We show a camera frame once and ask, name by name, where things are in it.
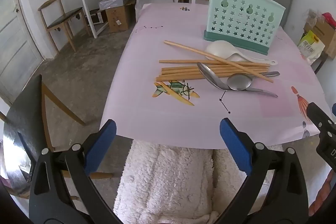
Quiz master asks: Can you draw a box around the white fluffy cloth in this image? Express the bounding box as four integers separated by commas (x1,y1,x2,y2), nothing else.
113,139,284,224

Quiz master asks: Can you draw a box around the orange cloth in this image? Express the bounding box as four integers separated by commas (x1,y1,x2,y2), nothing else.
308,174,336,216

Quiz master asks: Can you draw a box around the white microwave oven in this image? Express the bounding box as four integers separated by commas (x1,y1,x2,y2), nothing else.
89,9,107,26

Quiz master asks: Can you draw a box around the red plastic bag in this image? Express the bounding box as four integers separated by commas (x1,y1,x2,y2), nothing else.
322,12,336,28

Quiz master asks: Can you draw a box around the yellow rice bag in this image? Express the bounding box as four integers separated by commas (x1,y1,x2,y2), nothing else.
297,30,326,62

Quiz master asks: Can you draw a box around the pink printed tablecloth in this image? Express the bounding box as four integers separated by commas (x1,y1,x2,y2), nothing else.
99,3,330,149

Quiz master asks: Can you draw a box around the metal spoon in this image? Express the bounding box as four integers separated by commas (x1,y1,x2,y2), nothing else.
197,62,279,98
227,71,280,90

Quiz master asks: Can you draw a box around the teal star-cutout utensil holder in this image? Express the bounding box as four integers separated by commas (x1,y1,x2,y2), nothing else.
204,0,286,55

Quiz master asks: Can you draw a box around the open cardboard box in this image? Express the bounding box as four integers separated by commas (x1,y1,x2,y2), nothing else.
303,15,336,60

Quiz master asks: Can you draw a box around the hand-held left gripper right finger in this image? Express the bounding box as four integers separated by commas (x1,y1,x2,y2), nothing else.
220,118,309,224

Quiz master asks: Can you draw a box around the brown cardboard box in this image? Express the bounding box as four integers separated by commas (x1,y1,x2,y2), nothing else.
105,5,132,32

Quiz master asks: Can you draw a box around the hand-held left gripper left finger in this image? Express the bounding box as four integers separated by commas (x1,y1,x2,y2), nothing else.
29,119,124,224

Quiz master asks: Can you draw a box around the white panel door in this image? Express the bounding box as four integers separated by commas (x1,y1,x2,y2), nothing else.
0,0,44,106

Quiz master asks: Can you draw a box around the pile of wooden chopsticks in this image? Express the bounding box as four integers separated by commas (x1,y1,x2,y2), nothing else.
156,40,274,83

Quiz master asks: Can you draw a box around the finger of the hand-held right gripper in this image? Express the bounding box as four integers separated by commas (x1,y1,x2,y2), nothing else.
307,102,336,134

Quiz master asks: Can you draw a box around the plastic-covered flat box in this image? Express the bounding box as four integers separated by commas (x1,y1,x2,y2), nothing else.
99,0,132,10

